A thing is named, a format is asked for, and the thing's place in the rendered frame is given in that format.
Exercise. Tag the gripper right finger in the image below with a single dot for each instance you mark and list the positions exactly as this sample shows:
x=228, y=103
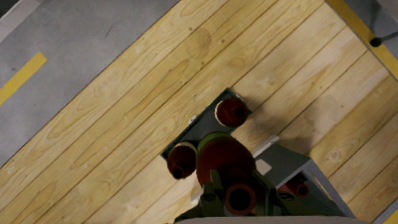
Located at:
x=271, y=203

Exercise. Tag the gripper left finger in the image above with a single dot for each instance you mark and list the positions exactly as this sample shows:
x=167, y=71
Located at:
x=211, y=201

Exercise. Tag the dark grey tray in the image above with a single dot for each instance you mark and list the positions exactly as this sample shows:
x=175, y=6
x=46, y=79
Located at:
x=205, y=123

